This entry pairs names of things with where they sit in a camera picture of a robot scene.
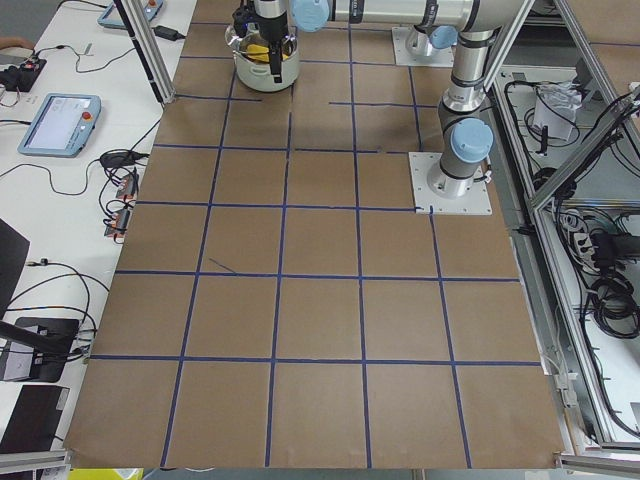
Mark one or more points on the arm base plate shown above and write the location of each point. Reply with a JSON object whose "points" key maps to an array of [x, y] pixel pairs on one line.
{"points": [[431, 47], [436, 193]]}

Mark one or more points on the aluminium frame post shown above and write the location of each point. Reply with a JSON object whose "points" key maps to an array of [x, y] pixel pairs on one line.
{"points": [[143, 40]]}

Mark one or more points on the white steel cooking pot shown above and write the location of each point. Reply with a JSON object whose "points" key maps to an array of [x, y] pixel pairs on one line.
{"points": [[258, 76]]}

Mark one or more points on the person's hand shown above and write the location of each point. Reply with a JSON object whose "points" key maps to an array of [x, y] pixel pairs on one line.
{"points": [[15, 42]]}

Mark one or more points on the brown paper table mat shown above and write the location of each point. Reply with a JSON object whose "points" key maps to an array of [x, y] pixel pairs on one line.
{"points": [[278, 301]]}

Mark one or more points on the near blue teach pendant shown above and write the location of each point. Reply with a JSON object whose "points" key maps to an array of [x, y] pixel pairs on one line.
{"points": [[62, 125]]}

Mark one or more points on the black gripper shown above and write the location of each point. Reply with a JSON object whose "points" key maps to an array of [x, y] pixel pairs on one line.
{"points": [[271, 34]]}

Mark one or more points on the black power adapter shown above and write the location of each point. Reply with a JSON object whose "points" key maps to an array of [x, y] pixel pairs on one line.
{"points": [[168, 33]]}

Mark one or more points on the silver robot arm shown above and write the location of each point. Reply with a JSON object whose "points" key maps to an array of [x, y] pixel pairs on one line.
{"points": [[467, 142], [425, 14]]}

